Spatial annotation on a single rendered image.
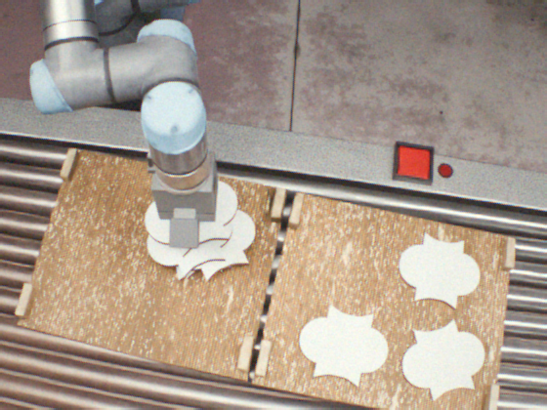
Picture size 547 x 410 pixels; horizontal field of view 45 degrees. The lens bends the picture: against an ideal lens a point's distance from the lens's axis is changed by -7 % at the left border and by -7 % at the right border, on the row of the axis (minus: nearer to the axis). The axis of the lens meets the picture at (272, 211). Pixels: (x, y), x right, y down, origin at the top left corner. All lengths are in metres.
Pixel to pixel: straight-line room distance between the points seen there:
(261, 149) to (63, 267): 0.42
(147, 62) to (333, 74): 1.69
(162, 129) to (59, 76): 0.17
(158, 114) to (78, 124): 0.58
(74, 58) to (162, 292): 0.47
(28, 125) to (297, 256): 0.59
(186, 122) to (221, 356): 0.48
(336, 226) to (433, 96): 1.38
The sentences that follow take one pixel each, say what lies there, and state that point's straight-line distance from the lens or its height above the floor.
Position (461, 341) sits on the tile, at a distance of 1.21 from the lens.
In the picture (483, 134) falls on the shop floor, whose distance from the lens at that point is 2.53.
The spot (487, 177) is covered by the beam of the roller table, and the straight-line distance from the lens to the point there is 1.37.
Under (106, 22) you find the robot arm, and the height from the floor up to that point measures 1.02.
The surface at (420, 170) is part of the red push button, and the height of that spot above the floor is 0.93.
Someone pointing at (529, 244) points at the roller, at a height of 0.92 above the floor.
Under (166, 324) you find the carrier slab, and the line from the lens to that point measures 1.18.
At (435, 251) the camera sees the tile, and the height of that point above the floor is 0.95.
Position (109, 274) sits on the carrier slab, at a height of 0.94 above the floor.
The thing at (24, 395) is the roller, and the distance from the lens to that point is 1.23.
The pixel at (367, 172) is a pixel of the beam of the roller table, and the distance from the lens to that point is 1.31.
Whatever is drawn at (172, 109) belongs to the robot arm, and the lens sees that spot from 0.82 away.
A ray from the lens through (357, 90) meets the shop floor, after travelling 2.51.
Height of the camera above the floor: 2.07
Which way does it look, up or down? 67 degrees down
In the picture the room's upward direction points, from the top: 4 degrees clockwise
